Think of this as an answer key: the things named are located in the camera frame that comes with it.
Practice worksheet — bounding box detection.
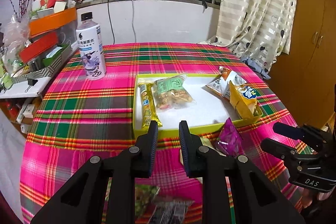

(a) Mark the purple foil snack packet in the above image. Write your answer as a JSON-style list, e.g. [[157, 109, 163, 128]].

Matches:
[[215, 118, 243, 157]]

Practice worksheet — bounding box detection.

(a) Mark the yellow potato sticks bag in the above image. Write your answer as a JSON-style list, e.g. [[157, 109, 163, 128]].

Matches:
[[229, 81, 257, 119]]

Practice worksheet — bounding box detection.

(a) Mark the green leafy snack packet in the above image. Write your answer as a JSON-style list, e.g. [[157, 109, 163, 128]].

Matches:
[[102, 178, 160, 221]]

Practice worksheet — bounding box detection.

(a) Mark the white orange snack bag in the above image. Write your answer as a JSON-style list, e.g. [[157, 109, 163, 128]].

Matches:
[[206, 66, 247, 100]]

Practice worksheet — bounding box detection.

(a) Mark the dark grey snack packet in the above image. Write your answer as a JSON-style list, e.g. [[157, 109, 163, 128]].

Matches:
[[148, 197, 194, 224]]

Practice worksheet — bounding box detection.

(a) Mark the clear green nut bag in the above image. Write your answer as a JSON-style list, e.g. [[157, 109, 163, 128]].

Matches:
[[152, 74, 195, 111]]

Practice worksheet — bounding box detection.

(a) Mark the gold foil snack bar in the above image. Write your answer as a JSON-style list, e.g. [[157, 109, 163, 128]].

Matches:
[[138, 83, 163, 128]]

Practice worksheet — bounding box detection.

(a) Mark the right hand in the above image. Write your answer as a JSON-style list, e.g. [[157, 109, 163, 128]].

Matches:
[[301, 186, 335, 215]]

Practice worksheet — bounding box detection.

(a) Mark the brown wooden wardrobe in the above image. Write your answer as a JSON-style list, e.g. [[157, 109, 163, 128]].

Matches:
[[268, 0, 335, 128]]

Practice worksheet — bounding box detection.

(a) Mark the yellow-green cardboard box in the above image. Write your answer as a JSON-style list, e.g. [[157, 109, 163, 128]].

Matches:
[[132, 73, 264, 139]]

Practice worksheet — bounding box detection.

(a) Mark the blue grey cloth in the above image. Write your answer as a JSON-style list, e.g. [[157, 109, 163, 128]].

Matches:
[[240, 57, 271, 80]]

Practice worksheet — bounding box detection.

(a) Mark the pink green plaid tablecloth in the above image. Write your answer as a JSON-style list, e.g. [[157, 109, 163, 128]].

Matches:
[[19, 43, 310, 223]]

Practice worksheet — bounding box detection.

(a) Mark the cream heart pattern curtain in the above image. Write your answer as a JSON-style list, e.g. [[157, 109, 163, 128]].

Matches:
[[204, 0, 297, 74]]

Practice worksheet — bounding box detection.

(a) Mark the grey striped box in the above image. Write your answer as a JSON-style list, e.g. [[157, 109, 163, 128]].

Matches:
[[11, 45, 72, 84]]

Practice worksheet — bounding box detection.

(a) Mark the red box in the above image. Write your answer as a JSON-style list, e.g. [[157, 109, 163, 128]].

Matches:
[[19, 31, 58, 63]]

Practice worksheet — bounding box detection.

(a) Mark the white drink bottle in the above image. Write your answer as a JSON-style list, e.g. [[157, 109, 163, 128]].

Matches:
[[76, 12, 106, 80]]

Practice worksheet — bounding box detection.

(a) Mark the clear plastic bag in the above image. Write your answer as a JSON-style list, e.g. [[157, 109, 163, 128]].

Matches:
[[2, 15, 30, 77]]

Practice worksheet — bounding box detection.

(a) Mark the orange box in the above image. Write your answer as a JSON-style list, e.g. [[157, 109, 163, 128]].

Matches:
[[29, 7, 77, 38]]

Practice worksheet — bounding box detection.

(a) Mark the black cable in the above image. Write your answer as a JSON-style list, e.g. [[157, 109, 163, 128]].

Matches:
[[101, 0, 116, 45]]

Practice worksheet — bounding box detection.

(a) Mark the white cable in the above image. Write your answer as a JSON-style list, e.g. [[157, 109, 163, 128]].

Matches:
[[125, 0, 137, 44]]

